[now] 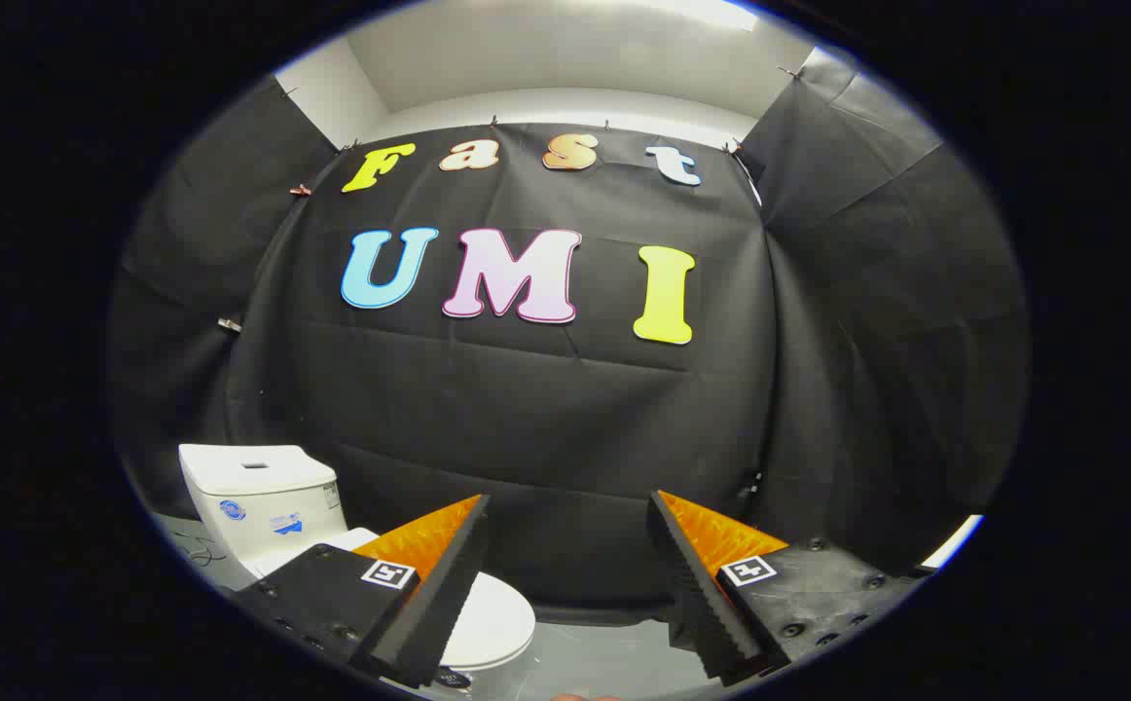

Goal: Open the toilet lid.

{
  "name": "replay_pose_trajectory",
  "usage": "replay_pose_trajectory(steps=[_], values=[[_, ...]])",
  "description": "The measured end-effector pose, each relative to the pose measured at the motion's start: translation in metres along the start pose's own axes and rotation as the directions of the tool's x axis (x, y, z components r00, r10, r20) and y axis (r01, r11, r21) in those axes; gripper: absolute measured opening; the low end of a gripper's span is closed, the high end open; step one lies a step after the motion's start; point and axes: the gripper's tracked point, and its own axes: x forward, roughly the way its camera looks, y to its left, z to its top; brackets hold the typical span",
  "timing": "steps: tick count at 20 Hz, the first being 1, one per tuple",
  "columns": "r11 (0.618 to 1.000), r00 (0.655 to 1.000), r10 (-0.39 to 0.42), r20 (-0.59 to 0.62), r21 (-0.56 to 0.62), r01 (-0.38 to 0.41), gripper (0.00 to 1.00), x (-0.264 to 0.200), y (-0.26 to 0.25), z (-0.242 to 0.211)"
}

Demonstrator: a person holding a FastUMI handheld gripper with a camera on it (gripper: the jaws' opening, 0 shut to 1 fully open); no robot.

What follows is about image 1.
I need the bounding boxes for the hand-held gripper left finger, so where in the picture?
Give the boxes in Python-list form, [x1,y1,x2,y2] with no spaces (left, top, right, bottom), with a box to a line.
[233,494,492,690]

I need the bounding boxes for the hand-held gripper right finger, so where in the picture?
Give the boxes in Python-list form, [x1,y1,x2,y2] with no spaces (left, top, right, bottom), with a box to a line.
[646,490,922,686]

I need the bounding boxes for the white toilet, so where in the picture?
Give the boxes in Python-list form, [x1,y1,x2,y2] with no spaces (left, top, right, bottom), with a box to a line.
[179,444,539,700]

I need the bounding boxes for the black backdrop cloth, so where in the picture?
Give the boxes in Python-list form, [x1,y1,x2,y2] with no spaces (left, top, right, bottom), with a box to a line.
[108,44,1031,624]

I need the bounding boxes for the floor cables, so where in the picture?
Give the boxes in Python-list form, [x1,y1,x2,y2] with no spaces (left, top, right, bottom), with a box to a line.
[174,531,228,572]

